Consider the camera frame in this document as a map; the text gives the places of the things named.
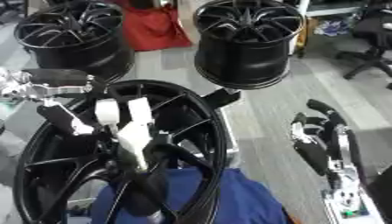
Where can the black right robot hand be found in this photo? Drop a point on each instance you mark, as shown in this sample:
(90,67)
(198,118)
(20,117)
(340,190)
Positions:
(312,154)

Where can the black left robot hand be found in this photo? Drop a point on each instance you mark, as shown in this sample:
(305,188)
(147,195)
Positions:
(56,77)

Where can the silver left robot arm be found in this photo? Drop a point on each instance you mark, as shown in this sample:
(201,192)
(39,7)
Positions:
(13,84)

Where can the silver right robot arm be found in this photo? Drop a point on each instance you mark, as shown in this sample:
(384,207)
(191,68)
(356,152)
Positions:
(352,204)

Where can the black wheel rim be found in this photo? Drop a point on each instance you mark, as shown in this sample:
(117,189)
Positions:
(245,55)
(76,43)

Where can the white hub pin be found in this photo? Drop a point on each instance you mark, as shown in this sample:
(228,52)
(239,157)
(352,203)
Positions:
(139,109)
(133,140)
(107,112)

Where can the large black spoked wheel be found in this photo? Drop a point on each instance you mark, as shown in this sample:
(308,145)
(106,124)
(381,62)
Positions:
(204,122)

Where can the red cloth bag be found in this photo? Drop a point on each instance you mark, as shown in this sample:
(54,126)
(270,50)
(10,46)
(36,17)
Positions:
(153,29)

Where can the blue and white bundle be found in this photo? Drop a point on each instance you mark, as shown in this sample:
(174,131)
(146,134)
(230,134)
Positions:
(333,27)

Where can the black office chair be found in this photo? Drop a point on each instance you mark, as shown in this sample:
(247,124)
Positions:
(372,32)

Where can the white shelf unit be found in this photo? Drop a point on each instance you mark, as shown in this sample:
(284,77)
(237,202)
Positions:
(311,17)

